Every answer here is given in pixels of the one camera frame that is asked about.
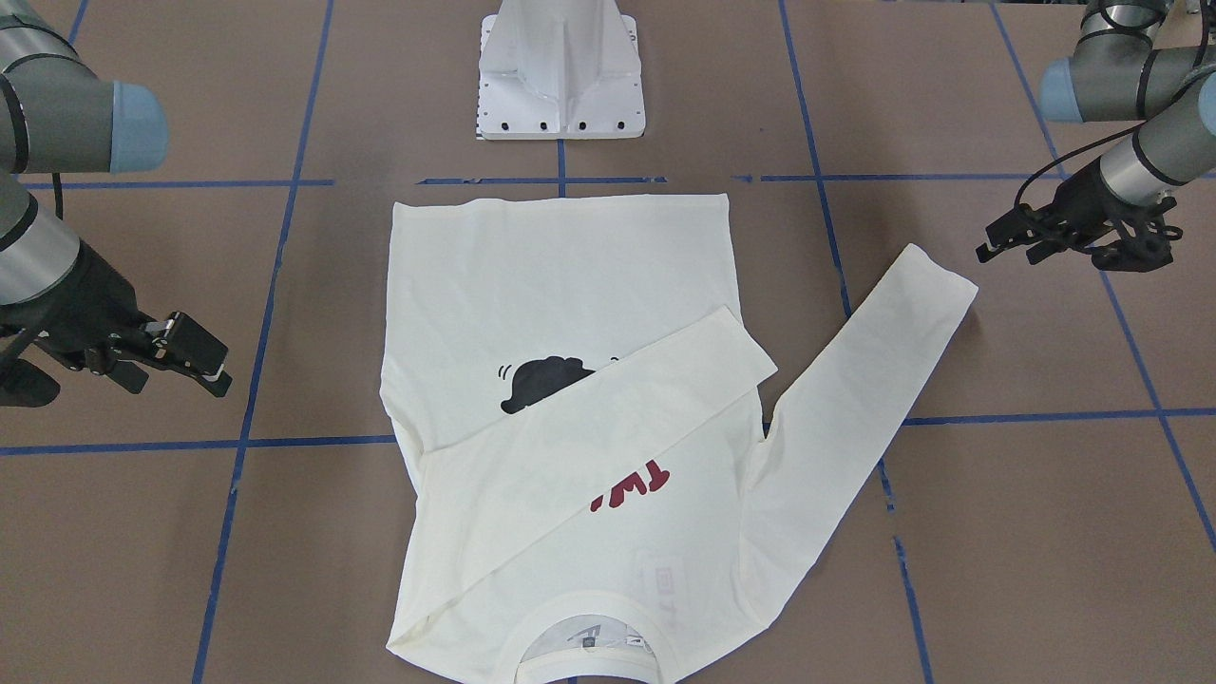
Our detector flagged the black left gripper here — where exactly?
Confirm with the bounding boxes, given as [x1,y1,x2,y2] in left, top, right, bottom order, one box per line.
[976,161,1183,273]

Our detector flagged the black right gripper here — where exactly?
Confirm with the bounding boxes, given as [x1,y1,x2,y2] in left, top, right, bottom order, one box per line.
[2,243,232,408]

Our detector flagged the cream long sleeve shirt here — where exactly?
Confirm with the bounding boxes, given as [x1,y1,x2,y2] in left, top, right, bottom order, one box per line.
[379,195,976,683]

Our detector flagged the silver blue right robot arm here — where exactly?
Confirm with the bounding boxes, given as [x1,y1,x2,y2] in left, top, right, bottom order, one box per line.
[1,1,232,408]

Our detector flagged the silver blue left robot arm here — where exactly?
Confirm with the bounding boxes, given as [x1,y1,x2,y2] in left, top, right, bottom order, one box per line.
[976,1,1215,273]

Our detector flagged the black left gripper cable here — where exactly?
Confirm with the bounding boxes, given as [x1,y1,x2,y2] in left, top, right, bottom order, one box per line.
[1013,122,1147,212]

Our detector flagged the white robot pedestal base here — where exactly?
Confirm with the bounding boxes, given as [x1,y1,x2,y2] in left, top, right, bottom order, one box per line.
[475,1,647,142]

